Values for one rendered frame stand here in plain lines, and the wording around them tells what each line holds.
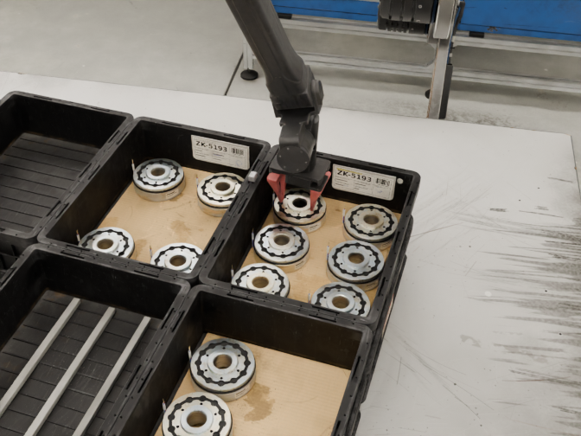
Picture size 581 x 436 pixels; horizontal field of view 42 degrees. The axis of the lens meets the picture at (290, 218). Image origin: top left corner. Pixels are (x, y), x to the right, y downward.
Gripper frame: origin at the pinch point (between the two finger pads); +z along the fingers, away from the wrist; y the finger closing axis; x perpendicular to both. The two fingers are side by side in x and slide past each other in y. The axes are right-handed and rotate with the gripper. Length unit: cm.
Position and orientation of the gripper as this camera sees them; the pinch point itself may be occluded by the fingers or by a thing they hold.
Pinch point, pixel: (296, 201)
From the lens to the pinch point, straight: 147.5
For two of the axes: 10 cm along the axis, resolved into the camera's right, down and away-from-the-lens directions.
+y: 9.4, 2.6, -2.2
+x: 3.4, -6.1, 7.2
